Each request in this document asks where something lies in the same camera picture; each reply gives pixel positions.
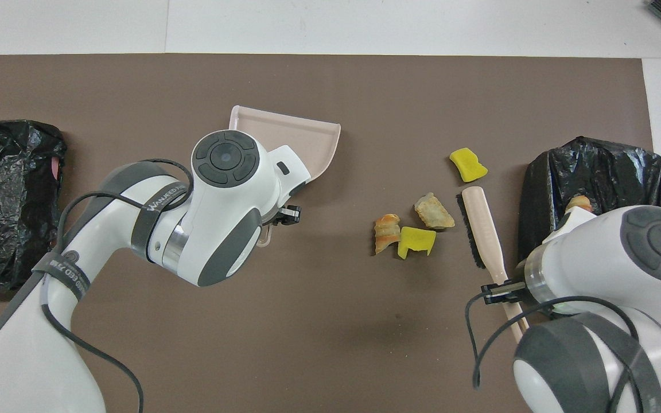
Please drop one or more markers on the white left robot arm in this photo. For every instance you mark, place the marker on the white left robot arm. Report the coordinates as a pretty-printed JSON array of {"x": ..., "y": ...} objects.
[{"x": 221, "y": 229}]

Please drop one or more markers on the beige plastic dustpan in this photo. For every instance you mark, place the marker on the beige plastic dustpan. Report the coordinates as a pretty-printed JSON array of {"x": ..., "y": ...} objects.
[{"x": 296, "y": 137}]

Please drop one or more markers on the black trash bag bin pink spot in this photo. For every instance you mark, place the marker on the black trash bag bin pink spot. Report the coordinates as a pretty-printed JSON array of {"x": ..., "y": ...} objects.
[{"x": 9, "y": 189}]

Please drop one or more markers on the pale striped bread piece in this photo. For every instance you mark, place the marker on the pale striped bread piece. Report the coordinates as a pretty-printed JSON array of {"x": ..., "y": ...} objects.
[{"x": 580, "y": 202}]

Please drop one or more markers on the yellow sponge piece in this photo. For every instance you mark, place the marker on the yellow sponge piece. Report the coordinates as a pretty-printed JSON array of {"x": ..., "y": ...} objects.
[
  {"x": 416, "y": 240},
  {"x": 468, "y": 165}
]

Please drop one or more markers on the beige hand brush black bristles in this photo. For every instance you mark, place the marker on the beige hand brush black bristles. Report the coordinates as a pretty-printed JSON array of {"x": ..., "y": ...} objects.
[{"x": 482, "y": 229}]

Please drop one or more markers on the orange croissant piece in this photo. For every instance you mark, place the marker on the orange croissant piece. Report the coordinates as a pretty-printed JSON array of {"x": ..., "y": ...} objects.
[{"x": 387, "y": 232}]

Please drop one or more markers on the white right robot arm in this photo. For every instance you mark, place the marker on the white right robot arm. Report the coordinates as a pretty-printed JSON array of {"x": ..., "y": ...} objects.
[{"x": 594, "y": 258}]

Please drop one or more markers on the pale bread chunk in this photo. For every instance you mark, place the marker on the pale bread chunk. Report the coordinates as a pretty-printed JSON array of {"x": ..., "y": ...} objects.
[{"x": 434, "y": 213}]

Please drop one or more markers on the brown table mat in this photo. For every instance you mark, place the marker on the brown table mat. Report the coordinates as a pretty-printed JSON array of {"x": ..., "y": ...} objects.
[{"x": 365, "y": 355}]

